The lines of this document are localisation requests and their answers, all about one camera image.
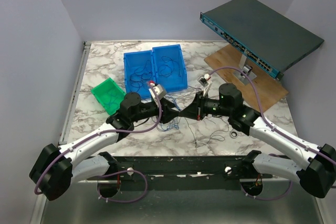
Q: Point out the wooden board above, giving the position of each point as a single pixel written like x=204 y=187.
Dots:
x=259 y=90

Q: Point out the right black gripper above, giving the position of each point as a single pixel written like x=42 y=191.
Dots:
x=191 y=111

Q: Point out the blue plastic bin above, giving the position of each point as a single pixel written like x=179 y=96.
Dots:
x=170 y=70
x=138 y=70

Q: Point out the green plastic bin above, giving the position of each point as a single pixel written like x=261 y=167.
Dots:
x=109 y=95

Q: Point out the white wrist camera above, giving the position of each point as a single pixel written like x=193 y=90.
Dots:
x=156 y=90
x=206 y=82

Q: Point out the aluminium rail frame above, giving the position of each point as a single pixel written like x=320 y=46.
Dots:
x=310 y=165

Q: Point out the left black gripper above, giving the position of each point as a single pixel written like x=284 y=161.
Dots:
x=169 y=114

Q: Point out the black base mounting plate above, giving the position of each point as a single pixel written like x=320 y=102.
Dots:
x=172 y=173

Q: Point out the right blue plastic bin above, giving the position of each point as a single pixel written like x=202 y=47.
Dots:
x=170 y=70

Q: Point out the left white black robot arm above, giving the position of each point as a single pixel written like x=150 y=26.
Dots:
x=53 y=169

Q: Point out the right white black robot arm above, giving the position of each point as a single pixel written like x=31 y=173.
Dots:
x=310 y=165

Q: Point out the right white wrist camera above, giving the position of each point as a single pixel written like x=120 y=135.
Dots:
x=206 y=82

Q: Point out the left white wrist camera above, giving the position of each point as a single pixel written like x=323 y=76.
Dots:
x=156 y=90

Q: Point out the metal switch stand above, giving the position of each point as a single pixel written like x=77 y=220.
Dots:
x=246 y=71

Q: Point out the dark network switch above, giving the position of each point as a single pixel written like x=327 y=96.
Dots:
x=264 y=36

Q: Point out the large silver combination wrench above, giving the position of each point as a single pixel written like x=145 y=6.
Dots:
x=233 y=134

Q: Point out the left blue plastic bin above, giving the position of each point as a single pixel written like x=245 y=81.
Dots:
x=138 y=70

